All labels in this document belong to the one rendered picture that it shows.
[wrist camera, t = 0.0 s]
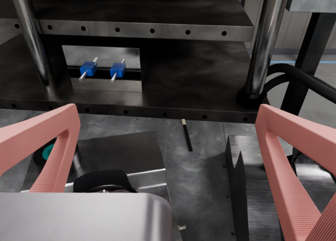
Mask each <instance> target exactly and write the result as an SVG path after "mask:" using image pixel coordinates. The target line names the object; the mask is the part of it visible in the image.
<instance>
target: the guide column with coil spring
mask: <svg viewBox="0 0 336 241"><path fill-rule="evenodd" d="M11 1H12V4H13V7H14V10H15V12H16V15H17V18H18V21H19V24H20V27H21V30H22V33H23V36H24V38H25V41H26V44H27V47H28V50H29V53H30V56H31V59H32V62H33V64H34V67H35V70H36V73H37V76H38V79H39V82H40V85H41V88H42V90H43V92H44V93H52V92H55V91H56V90H57V89H58V85H57V82H56V79H55V75H54V72H53V69H52V65H51V62H50V59H49V55H48V52H47V49H46V45H45V42H44V39H43V35H42V32H41V29H40V25H39V22H38V19H37V15H36V12H35V9H34V5H33V2H32V0H11Z"/></svg>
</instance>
